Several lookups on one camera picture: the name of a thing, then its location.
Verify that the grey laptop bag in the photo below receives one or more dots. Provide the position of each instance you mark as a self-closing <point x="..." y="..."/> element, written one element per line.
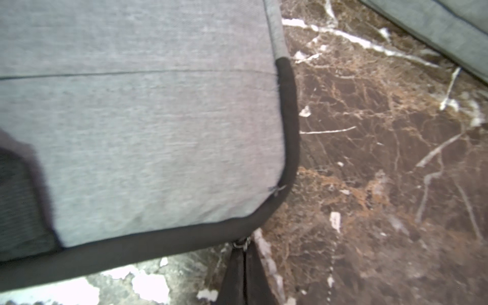
<point x="132" y="130"/>
<point x="457" y="29"/>

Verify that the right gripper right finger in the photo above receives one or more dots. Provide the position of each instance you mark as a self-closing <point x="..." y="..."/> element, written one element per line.
<point x="257" y="288"/>

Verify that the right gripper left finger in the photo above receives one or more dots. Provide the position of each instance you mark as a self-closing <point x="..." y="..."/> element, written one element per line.
<point x="232" y="290"/>

